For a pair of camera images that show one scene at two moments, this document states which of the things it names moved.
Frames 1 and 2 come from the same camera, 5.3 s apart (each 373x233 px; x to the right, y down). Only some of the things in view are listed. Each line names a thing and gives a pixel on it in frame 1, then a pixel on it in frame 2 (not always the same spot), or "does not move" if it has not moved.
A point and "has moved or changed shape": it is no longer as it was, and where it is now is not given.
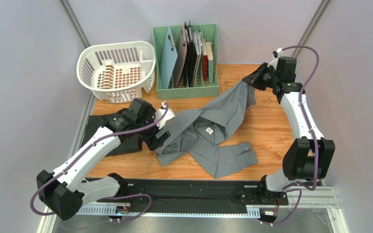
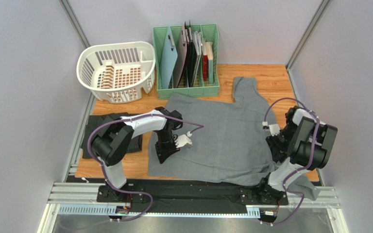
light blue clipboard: [168, 59] does not move
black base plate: [194, 194] does not move
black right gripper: [259, 77] -> [273, 145]
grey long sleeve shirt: [201, 132] has moved or changed shape
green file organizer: [187, 61] does not move
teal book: [209, 50] does not move
